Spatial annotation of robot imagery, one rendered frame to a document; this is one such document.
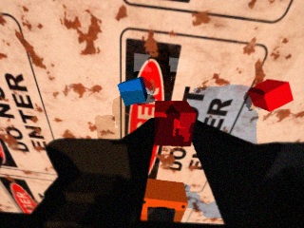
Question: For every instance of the blue cube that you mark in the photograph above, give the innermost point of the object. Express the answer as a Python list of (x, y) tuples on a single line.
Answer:
[(133, 91)]

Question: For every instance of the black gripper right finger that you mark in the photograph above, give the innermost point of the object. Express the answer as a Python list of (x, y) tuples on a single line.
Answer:
[(240, 173)]

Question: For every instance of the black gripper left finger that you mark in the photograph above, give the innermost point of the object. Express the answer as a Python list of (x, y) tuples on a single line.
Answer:
[(128, 157)]

